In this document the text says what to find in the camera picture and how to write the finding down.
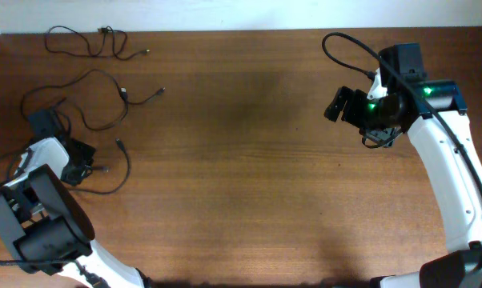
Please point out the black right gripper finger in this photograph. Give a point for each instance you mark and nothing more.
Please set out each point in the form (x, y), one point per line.
(343, 97)
(381, 138)

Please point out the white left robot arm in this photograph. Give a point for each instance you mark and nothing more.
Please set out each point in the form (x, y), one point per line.
(42, 226)

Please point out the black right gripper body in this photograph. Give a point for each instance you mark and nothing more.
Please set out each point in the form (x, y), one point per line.
(373, 116)

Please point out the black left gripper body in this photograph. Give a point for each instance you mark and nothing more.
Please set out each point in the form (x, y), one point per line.
(80, 168)

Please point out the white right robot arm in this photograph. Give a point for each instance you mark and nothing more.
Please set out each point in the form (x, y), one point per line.
(433, 114)

